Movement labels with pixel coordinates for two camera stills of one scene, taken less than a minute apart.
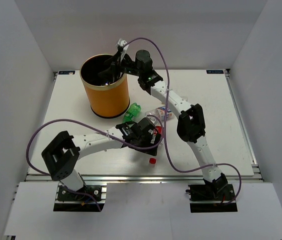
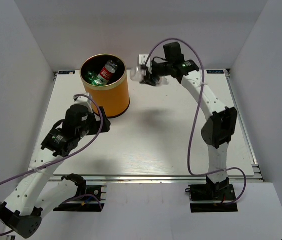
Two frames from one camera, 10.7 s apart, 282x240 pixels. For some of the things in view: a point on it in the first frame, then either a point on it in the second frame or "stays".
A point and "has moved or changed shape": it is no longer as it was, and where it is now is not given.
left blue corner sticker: (67, 72) stays
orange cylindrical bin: (108, 98) stays
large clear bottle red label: (152, 160) has moved or changed shape
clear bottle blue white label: (157, 114) has moved or changed shape
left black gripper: (149, 136) -> (97, 124)
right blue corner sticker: (214, 71) stays
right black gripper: (110, 74) -> (147, 79)
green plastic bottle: (132, 111) -> (93, 78)
